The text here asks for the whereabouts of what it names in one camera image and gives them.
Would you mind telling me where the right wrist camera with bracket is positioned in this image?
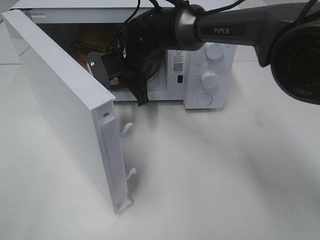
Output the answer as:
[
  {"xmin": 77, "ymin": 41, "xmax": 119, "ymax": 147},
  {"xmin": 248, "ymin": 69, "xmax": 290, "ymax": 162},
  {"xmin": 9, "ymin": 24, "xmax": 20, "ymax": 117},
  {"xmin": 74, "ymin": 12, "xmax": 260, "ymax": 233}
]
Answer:
[{"xmin": 87, "ymin": 51, "xmax": 121, "ymax": 90}]

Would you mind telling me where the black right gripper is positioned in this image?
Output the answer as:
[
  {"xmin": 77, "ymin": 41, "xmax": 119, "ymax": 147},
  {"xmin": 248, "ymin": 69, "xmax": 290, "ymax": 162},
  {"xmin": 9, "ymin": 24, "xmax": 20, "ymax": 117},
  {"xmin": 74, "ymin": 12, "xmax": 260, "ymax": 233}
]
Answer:
[{"xmin": 117, "ymin": 7, "xmax": 183, "ymax": 107}]

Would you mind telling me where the round white door release button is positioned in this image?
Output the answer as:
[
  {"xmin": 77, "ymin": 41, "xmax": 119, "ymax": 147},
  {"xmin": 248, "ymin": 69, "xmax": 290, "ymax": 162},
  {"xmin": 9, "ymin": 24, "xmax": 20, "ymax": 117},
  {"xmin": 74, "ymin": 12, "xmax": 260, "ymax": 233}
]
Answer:
[{"xmin": 197, "ymin": 93, "xmax": 213, "ymax": 106}]

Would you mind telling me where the burger with lettuce and cheese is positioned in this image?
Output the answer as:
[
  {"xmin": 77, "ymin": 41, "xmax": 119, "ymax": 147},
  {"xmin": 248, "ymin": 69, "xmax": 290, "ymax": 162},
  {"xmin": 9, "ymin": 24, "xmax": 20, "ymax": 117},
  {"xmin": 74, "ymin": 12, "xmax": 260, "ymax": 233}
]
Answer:
[{"xmin": 74, "ymin": 23, "xmax": 118, "ymax": 53}]

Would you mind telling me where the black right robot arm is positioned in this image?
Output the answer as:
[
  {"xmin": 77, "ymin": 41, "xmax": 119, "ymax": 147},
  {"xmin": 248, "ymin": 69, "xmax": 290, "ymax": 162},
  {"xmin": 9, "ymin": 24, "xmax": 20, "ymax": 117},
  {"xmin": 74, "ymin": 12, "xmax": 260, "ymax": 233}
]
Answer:
[{"xmin": 118, "ymin": 0, "xmax": 320, "ymax": 105}]

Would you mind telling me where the upper white microwave knob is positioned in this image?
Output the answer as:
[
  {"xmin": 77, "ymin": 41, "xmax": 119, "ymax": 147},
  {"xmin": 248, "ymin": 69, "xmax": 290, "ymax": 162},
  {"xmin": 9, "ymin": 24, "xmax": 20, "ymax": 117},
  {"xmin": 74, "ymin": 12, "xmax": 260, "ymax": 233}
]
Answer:
[{"xmin": 204, "ymin": 43, "xmax": 225, "ymax": 60}]

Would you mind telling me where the lower white microwave knob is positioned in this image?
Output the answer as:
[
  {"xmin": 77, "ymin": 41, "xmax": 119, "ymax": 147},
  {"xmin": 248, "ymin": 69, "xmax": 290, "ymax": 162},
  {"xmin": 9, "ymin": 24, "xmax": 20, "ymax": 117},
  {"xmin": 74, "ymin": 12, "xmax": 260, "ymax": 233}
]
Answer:
[{"xmin": 200, "ymin": 70, "xmax": 219, "ymax": 89}]

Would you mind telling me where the white microwave door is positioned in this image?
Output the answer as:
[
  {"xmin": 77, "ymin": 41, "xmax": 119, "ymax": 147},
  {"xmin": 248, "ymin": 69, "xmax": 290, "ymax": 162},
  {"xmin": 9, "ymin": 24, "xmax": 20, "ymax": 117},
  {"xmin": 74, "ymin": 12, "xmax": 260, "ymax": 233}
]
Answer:
[{"xmin": 2, "ymin": 9, "xmax": 137, "ymax": 214}]

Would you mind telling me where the pink round plate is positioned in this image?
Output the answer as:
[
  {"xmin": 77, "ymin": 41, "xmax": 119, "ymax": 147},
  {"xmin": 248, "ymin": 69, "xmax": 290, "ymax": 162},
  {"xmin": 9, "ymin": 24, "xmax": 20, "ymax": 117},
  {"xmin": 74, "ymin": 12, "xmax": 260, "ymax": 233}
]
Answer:
[{"xmin": 86, "ymin": 61, "xmax": 120, "ymax": 89}]

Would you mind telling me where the white microwave knob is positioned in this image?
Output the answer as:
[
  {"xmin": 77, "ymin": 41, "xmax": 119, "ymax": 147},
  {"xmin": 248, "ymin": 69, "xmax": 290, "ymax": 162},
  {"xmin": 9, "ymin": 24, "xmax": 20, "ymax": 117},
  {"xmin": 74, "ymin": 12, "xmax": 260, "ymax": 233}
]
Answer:
[
  {"xmin": 200, "ymin": 70, "xmax": 219, "ymax": 89},
  {"xmin": 204, "ymin": 43, "xmax": 225, "ymax": 60}
]

